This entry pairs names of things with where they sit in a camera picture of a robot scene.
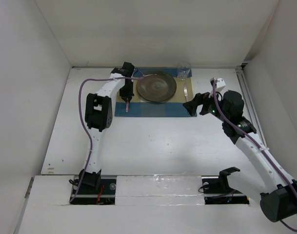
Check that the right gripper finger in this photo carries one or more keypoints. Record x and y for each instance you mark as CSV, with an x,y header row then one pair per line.
x,y
204,110
191,106

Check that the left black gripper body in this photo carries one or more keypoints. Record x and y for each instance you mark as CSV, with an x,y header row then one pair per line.
x,y
127,91

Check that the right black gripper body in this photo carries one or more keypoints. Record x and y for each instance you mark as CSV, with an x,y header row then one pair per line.
x,y
208,102

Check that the pink handled fork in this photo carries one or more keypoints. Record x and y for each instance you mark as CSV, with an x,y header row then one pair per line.
x,y
127,106

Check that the pink handled knife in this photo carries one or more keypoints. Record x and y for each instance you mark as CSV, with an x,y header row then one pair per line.
x,y
186,93

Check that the blue beige cloth placemat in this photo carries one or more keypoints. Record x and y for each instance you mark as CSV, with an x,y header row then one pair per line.
x,y
139,107

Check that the dark olive round plate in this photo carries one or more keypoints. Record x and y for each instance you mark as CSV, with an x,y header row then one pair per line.
x,y
157,86

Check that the clear plastic cup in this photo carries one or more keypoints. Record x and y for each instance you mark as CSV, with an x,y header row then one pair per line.
x,y
183,70

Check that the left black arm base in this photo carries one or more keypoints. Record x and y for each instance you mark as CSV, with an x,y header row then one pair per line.
x,y
87,195

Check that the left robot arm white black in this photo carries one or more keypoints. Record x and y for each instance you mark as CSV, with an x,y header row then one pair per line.
x,y
97,119

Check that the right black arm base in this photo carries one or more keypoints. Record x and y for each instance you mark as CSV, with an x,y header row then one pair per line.
x,y
217,191

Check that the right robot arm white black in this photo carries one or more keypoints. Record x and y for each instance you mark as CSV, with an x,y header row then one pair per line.
x,y
277,194

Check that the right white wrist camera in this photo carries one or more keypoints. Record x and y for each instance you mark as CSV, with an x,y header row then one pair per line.
x,y
218,84

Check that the aluminium rail right side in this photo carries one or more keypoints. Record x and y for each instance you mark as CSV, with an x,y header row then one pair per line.
x,y
248,101

